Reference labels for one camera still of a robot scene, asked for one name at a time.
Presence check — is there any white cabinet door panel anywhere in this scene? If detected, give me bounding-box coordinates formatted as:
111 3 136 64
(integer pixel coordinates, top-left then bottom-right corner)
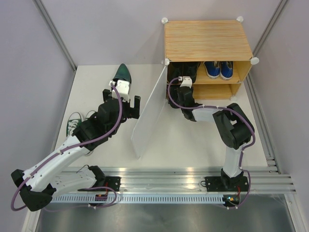
131 66 168 159

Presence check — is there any black leather shoe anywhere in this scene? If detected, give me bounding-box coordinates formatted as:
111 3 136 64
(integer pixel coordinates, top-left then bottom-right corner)
183 62 200 83
167 62 183 83

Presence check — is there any green leather shoe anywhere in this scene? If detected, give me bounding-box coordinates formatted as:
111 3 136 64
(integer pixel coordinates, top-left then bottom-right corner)
112 63 132 84

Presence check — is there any blue canvas sneaker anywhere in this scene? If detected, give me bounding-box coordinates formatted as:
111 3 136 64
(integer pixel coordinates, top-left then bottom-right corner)
203 61 220 79
220 61 234 80

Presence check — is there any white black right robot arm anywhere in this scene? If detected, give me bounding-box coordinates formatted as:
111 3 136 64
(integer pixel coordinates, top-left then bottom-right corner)
167 86 255 192

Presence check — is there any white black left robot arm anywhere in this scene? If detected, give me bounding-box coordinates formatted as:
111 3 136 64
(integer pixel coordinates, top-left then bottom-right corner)
11 89 140 212

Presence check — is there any wooden shoe cabinet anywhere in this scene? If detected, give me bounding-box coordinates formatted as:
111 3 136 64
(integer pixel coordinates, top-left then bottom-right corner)
161 16 259 100

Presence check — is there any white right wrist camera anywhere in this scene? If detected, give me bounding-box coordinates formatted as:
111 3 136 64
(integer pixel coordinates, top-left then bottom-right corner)
178 76 193 88

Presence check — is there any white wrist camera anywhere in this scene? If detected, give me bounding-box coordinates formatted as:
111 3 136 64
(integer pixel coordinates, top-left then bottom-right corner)
109 80 131 102
178 76 193 88

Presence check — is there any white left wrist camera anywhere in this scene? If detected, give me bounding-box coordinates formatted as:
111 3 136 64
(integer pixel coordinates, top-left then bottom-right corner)
109 80 131 102

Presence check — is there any aluminium mounting rail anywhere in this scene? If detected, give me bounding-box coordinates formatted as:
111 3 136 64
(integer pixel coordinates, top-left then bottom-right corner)
59 154 296 194

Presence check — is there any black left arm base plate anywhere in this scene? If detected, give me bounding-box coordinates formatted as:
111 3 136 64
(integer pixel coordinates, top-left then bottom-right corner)
104 176 121 192

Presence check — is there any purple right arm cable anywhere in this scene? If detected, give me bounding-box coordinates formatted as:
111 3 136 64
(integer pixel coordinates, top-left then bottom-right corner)
167 77 256 208

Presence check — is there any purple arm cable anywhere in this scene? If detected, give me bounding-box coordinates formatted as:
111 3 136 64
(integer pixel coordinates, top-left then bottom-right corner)
167 77 256 208
11 83 124 213

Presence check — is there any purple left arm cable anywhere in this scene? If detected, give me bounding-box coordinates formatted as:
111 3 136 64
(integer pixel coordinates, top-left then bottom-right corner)
11 83 124 213

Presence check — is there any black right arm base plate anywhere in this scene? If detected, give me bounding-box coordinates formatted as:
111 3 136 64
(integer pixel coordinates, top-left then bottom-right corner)
205 176 249 192

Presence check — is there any white slotted cable duct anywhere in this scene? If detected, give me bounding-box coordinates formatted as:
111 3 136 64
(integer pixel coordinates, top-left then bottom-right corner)
52 193 225 204

